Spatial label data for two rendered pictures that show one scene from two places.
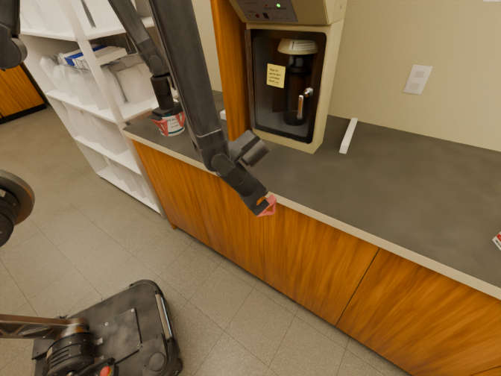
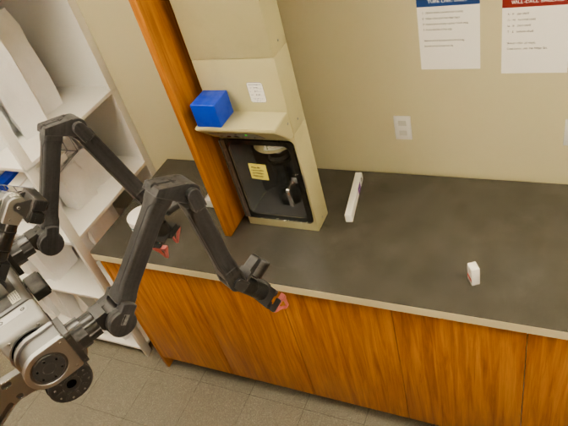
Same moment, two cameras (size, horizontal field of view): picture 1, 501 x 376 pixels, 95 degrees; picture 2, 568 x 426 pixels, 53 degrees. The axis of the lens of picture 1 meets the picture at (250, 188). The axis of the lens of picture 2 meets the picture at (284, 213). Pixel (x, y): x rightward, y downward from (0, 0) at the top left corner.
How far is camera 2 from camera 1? 129 cm
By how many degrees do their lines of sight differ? 4
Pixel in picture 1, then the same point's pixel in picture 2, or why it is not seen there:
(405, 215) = (404, 275)
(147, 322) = not seen: outside the picture
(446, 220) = (436, 270)
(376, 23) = (344, 85)
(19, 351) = not seen: outside the picture
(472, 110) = (461, 146)
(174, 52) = (209, 243)
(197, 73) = (219, 246)
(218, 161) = (238, 284)
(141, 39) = (139, 191)
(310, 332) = not seen: outside the picture
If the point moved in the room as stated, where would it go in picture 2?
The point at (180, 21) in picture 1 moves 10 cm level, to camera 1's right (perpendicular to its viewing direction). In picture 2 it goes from (210, 231) to (243, 219)
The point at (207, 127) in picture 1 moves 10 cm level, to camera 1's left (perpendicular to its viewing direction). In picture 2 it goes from (229, 268) to (197, 280)
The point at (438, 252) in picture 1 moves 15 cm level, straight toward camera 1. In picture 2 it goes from (424, 301) to (400, 331)
